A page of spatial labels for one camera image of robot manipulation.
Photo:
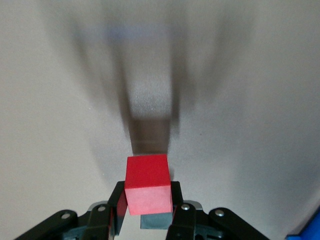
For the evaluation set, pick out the small red cube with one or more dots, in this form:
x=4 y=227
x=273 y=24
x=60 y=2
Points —
x=147 y=185

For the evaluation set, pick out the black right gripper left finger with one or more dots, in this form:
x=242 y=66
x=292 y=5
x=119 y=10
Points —
x=100 y=222

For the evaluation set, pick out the blue plastic storage bin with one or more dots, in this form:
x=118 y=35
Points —
x=310 y=232

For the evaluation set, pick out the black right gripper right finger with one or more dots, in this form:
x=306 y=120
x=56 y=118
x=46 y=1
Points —
x=185 y=222

